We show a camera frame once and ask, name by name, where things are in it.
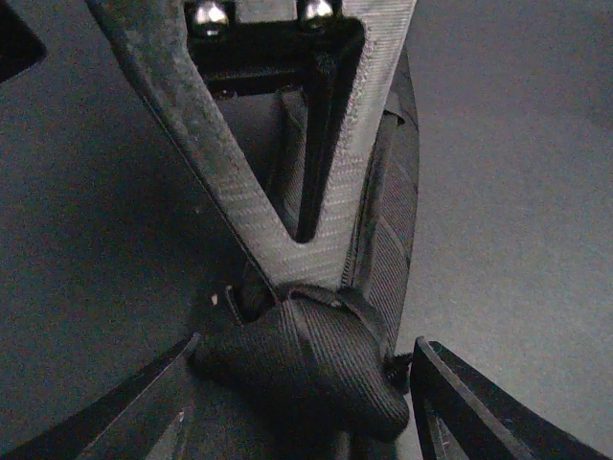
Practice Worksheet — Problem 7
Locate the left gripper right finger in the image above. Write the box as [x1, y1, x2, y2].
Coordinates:
[411, 336, 606, 459]

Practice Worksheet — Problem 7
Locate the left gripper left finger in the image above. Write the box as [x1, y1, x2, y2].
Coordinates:
[1, 333, 201, 459]

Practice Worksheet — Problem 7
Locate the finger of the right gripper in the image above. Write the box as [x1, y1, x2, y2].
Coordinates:
[88, 1, 415, 289]

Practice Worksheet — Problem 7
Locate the black necktie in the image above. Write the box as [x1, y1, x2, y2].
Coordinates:
[190, 55, 420, 442]

